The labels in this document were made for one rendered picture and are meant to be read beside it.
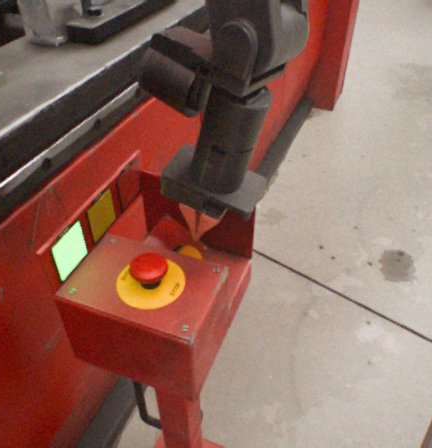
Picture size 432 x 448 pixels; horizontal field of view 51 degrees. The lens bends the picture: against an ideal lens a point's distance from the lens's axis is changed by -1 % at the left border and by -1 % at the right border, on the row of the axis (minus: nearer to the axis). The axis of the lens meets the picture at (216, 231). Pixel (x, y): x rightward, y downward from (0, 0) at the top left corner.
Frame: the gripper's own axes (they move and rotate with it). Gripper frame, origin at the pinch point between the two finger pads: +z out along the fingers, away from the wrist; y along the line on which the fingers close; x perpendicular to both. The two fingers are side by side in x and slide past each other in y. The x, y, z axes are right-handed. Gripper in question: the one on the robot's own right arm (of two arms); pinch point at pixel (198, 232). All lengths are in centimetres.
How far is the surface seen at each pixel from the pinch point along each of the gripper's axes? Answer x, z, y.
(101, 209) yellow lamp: 4.9, -2.1, 10.4
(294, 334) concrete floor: -47, 72, -29
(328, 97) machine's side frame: -195, 69, -10
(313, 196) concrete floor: -117, 75, -20
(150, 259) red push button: 9.2, -3.1, 2.3
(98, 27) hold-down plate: -27.9, -5.0, 31.0
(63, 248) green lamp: 12.0, -2.3, 10.6
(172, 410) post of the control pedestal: 7.6, 31.3, -5.8
